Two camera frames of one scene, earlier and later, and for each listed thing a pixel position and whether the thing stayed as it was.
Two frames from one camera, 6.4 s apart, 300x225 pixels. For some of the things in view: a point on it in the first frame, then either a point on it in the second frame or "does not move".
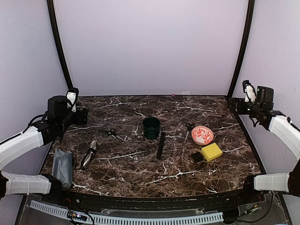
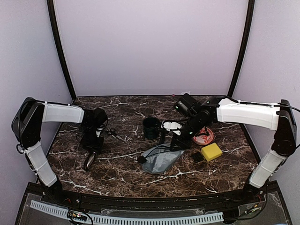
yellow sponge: [211, 151] does not move
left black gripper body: [81, 118] -> [89, 140]
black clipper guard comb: [197, 156] does not move
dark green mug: [151, 127] does not move
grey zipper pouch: [62, 167] -> [159, 159]
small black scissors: [111, 132] does not move
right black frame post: [249, 24] does not move
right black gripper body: [242, 110] -> [187, 142]
